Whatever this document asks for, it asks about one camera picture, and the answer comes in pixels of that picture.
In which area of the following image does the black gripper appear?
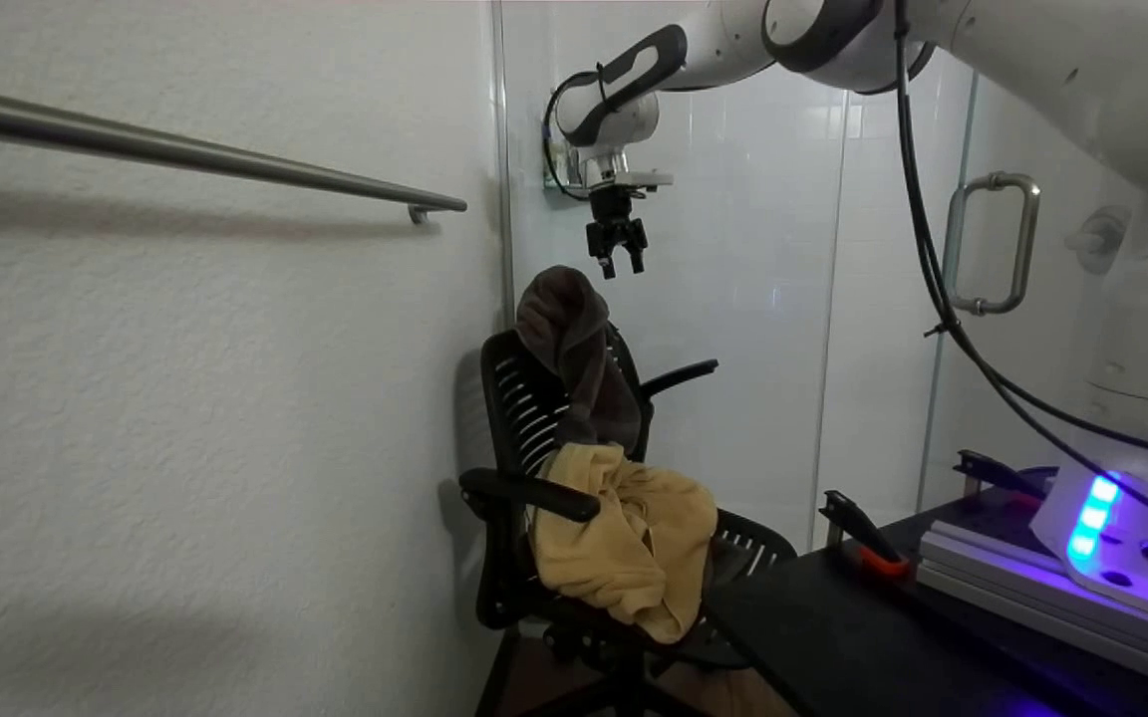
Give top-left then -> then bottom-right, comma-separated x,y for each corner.
581,183 -> 652,284

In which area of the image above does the grey-brown towel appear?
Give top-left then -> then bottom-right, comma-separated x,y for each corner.
509,264 -> 652,459

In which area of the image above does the black office chair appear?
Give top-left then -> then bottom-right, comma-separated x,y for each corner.
456,323 -> 805,717

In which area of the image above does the yellow towel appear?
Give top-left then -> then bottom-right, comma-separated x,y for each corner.
525,436 -> 726,649

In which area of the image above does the metal towel bar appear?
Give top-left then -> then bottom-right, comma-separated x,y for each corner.
0,78 -> 476,228

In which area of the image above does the glass door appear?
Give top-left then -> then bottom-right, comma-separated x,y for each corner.
918,55 -> 1136,516

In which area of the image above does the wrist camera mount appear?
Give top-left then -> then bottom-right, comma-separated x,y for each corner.
553,139 -> 676,205

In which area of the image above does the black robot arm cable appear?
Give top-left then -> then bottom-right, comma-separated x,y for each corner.
886,0 -> 1148,550

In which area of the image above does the red-handled tool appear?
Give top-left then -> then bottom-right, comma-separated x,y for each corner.
819,485 -> 920,585

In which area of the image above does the metal door handle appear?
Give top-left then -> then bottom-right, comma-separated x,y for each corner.
942,165 -> 1047,323

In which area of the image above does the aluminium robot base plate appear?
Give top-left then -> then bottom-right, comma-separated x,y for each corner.
912,495 -> 1148,704

